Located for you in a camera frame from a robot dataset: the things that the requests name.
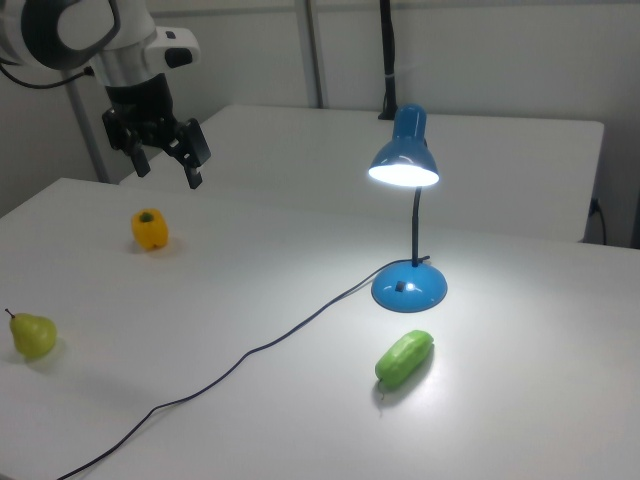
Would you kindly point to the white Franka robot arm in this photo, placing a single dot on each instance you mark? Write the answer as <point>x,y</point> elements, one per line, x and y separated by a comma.
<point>125,52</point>

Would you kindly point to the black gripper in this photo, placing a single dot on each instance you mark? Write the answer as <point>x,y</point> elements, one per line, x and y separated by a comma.
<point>142,102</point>

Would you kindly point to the yellow-green pear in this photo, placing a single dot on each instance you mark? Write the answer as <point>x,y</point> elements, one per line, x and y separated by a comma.
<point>32,335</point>

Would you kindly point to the blue desk lamp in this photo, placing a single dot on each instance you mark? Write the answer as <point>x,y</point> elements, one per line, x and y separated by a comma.
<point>407,125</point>

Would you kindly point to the grey wall frame post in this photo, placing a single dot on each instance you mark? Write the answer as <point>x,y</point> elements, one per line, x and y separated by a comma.
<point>316,50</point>
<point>92,145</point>

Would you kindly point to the yellow bell pepper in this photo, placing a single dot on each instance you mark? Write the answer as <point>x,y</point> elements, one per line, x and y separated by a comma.
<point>150,232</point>

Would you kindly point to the green cucumber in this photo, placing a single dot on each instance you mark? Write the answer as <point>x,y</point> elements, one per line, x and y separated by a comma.
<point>405,357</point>

